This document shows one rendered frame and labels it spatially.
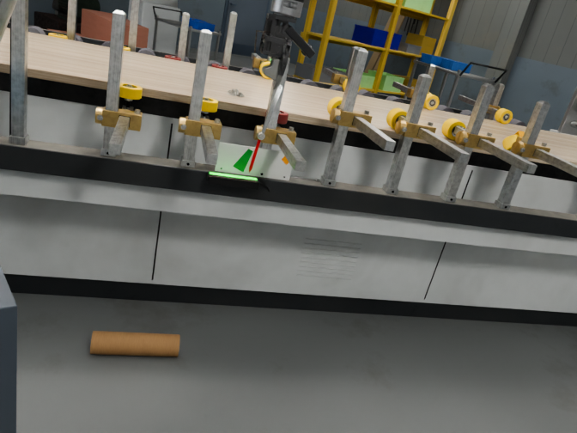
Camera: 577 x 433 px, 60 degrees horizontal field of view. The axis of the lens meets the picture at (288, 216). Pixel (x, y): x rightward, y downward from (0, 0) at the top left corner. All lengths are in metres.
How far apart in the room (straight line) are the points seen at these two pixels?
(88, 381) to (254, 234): 0.81
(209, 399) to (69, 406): 0.43
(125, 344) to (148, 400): 0.23
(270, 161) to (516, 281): 1.50
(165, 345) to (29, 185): 0.71
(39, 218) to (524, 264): 2.16
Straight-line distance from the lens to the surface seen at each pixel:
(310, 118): 1.88
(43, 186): 1.79
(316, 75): 7.82
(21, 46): 1.67
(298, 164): 1.43
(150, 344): 1.90
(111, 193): 1.76
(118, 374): 1.87
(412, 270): 2.39
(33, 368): 1.91
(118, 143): 1.38
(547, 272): 2.82
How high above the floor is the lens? 1.25
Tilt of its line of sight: 22 degrees down
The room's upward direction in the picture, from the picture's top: 13 degrees clockwise
